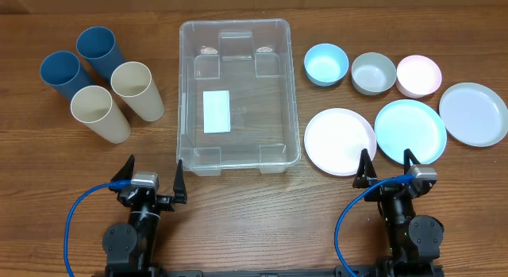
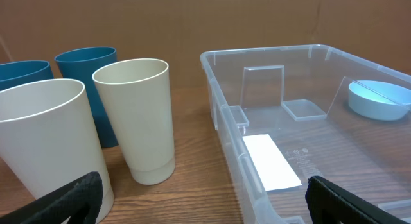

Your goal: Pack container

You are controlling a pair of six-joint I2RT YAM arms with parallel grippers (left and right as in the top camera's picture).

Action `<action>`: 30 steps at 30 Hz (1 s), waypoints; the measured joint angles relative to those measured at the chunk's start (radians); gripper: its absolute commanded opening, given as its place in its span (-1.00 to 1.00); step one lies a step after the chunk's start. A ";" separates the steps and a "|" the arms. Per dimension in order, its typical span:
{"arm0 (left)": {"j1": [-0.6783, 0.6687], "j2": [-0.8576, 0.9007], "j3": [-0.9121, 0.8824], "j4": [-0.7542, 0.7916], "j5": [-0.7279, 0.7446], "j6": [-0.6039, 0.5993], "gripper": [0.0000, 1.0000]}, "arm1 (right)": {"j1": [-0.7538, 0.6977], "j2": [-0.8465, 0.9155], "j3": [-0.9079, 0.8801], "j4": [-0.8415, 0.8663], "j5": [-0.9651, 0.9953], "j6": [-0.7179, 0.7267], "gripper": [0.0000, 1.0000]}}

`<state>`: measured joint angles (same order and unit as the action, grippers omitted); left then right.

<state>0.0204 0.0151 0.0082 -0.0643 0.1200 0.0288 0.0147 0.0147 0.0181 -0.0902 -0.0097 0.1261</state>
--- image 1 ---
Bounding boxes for beige cup front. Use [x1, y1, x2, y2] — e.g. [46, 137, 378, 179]
[70, 86, 131, 144]

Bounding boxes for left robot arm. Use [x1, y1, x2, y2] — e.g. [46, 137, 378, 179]
[102, 156, 187, 277]

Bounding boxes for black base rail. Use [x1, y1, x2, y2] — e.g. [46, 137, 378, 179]
[92, 265, 445, 277]

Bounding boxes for clear plastic storage bin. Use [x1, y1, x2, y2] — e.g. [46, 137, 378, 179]
[176, 18, 301, 176]

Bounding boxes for right blue cable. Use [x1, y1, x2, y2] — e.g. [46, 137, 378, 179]
[333, 175, 416, 277]

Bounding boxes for light blue plate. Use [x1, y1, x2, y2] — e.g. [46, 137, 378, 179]
[374, 99, 447, 164]

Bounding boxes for dark blue cup left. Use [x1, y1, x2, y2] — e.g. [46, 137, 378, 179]
[40, 51, 94, 100]

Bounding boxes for grey bowl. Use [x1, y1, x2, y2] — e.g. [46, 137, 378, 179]
[351, 52, 397, 95]

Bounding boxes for grey plate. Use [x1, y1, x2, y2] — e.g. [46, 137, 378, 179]
[439, 83, 507, 147]

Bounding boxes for pink plate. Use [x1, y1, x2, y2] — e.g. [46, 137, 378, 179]
[304, 108, 377, 176]

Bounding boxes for dark blue cup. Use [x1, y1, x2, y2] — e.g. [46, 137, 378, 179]
[76, 26, 126, 82]
[40, 51, 94, 100]

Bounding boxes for blue cable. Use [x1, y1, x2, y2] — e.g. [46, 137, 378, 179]
[333, 175, 416, 277]
[63, 179, 132, 277]

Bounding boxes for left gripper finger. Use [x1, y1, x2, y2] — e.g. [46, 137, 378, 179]
[173, 160, 187, 204]
[111, 154, 135, 182]

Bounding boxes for dark blue cup rear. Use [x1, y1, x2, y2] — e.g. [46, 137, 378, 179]
[76, 26, 126, 82]

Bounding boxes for left blue cable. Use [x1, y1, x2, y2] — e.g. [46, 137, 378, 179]
[63, 179, 132, 277]

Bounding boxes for light blue bowl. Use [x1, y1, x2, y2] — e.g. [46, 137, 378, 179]
[303, 43, 349, 87]

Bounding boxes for beige cup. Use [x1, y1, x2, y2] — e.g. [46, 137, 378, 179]
[70, 86, 131, 144]
[110, 61, 165, 121]

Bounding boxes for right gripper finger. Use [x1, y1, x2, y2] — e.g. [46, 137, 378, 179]
[403, 148, 420, 170]
[352, 148, 378, 188]

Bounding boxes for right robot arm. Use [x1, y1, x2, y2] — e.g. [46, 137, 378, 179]
[352, 148, 444, 276]

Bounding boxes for pink bowl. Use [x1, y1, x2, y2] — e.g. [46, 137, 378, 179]
[395, 55, 442, 98]

